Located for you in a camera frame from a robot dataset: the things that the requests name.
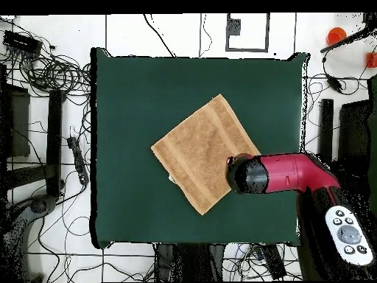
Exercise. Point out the tan terry towel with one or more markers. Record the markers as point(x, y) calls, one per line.
point(200, 147)

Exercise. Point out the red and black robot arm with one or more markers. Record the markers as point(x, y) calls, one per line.
point(288, 174)

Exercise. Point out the black flat panel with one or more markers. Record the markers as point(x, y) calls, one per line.
point(17, 123)
point(353, 132)

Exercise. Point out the black upright bar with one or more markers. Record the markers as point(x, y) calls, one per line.
point(54, 141)
point(325, 126)

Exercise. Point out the black power adapter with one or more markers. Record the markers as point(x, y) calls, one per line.
point(335, 84)

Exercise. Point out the dark green table cloth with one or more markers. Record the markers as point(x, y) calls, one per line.
point(132, 103)

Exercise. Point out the dark grey square block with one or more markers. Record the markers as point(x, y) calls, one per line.
point(233, 27)

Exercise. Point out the dark green cloth piece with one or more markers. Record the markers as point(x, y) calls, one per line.
point(372, 132)

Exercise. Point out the black rod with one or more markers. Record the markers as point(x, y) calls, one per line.
point(341, 42)

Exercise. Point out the orange cup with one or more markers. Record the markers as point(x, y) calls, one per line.
point(335, 36)

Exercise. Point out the black power strip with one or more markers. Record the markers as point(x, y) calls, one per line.
point(79, 160)

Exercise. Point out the orange block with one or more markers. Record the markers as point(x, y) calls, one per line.
point(371, 60)

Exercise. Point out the grey chair base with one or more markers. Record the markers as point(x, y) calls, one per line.
point(38, 206)

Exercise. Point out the black electronics box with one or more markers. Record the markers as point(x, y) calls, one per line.
point(22, 42)

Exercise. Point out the grey square frame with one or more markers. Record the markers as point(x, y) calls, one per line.
point(247, 49)

